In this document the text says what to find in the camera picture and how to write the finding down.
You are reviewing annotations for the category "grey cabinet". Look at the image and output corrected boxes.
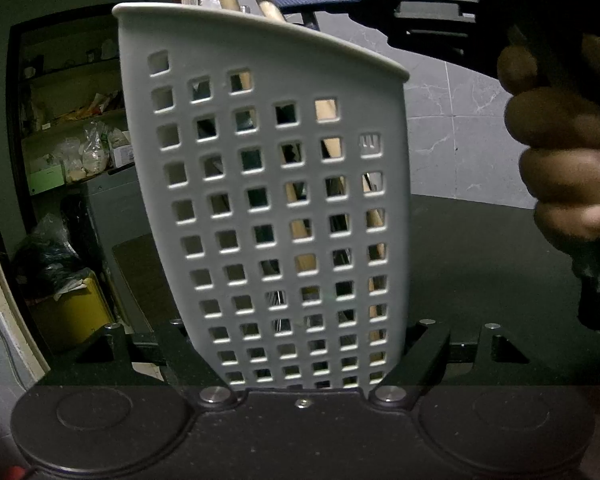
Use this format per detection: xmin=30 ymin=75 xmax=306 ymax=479
xmin=82 ymin=165 xmax=156 ymax=311

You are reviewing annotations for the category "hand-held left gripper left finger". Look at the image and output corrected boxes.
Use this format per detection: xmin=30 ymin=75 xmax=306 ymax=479
xmin=27 ymin=317 xmax=238 ymax=410

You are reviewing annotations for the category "black trash bag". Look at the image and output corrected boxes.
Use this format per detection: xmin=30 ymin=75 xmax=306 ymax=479
xmin=12 ymin=215 xmax=88 ymax=301

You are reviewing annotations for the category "wooden shelf unit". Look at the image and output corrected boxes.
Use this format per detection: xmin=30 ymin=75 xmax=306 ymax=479
xmin=10 ymin=5 xmax=141 ymax=196

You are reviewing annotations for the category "clear food bag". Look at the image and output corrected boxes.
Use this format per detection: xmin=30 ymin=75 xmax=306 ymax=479
xmin=82 ymin=122 xmax=112 ymax=176

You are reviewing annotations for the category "yellow box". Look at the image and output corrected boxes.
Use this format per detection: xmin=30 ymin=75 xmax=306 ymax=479
xmin=27 ymin=272 xmax=116 ymax=356

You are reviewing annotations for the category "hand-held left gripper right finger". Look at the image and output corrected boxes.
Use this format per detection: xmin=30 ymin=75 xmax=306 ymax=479
xmin=369 ymin=317 xmax=576 ymax=410

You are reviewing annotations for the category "person's right hand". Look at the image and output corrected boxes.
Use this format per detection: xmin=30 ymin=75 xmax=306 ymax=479
xmin=496 ymin=42 xmax=600 ymax=261

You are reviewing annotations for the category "white cardboard box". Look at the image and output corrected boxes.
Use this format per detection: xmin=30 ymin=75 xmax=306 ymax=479
xmin=109 ymin=132 xmax=133 ymax=168

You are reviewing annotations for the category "green box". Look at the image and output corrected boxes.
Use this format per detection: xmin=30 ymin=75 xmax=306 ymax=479
xmin=29 ymin=165 xmax=65 ymax=196

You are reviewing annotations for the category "white perforated utensil basket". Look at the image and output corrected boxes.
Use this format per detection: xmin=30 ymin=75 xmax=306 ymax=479
xmin=111 ymin=2 xmax=411 ymax=392

